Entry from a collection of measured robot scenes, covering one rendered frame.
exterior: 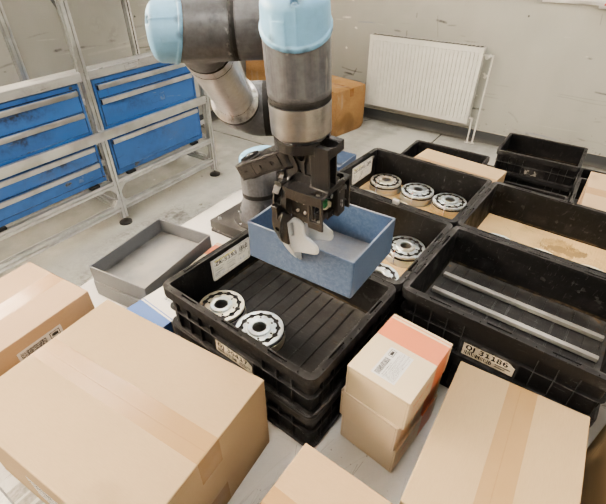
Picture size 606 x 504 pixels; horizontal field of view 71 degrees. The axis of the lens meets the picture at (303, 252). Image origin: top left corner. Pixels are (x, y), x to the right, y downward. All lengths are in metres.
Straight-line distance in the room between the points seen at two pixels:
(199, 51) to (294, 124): 0.16
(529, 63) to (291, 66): 3.64
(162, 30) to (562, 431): 0.84
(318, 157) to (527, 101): 3.65
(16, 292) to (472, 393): 0.99
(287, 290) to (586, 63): 3.34
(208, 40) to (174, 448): 0.57
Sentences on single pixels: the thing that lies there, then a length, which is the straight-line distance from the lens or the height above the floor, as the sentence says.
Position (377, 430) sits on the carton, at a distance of 0.83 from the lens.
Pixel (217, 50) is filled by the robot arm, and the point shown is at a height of 1.40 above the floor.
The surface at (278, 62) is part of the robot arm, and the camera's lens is 0.49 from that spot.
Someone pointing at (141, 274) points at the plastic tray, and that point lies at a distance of 1.27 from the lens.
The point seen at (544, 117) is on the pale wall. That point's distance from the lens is 4.13.
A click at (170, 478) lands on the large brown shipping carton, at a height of 0.90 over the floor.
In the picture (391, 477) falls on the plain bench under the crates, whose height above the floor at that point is 0.70.
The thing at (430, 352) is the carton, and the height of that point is 0.92.
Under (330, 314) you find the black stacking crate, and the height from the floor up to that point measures 0.83.
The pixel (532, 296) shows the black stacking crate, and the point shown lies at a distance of 1.15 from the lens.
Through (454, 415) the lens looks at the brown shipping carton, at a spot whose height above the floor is 0.86.
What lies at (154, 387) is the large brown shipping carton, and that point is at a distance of 0.80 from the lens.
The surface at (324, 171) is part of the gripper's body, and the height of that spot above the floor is 1.28.
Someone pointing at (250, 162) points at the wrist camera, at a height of 1.26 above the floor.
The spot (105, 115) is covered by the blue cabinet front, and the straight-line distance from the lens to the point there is 2.78.
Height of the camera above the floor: 1.52
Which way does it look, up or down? 37 degrees down
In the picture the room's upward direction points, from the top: straight up
